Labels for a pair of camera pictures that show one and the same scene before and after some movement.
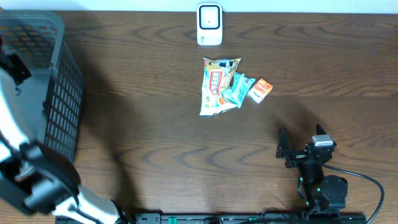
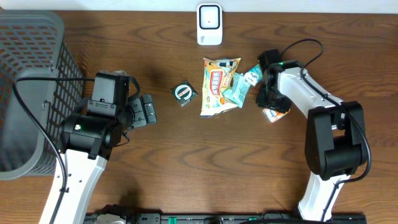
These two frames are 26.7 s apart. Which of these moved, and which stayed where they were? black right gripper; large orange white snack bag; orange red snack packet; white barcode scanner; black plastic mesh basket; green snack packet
Moved: black right gripper; orange red snack packet
Stayed: black plastic mesh basket; large orange white snack bag; white barcode scanner; green snack packet
